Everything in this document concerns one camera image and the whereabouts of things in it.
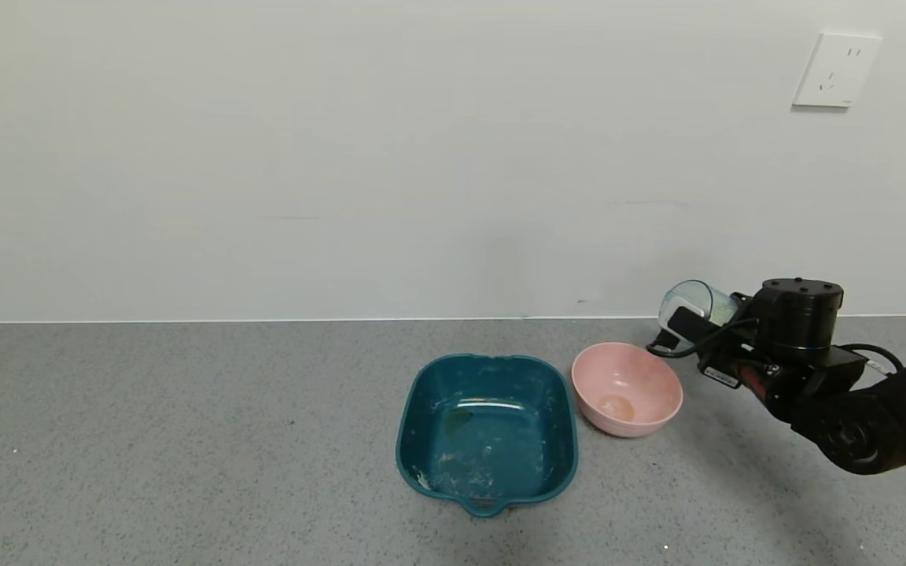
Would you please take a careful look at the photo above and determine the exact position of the ribbed translucent teal cup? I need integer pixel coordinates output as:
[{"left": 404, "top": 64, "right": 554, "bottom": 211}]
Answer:
[{"left": 660, "top": 280, "right": 743, "bottom": 335}]

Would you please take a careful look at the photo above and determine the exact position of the teal square plastic tray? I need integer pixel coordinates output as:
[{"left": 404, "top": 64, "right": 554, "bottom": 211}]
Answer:
[{"left": 395, "top": 353, "right": 580, "bottom": 518}]

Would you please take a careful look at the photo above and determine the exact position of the pink plastic bowl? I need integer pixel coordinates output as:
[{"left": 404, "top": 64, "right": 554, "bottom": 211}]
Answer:
[{"left": 571, "top": 341, "right": 684, "bottom": 439}]

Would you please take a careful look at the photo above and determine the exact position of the black camera cable loop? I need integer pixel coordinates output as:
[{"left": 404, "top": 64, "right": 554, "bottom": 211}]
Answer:
[{"left": 645, "top": 318, "right": 758, "bottom": 360}]

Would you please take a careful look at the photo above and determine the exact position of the white wall socket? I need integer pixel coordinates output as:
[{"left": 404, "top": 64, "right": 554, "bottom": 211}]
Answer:
[{"left": 791, "top": 31, "right": 883, "bottom": 109}]

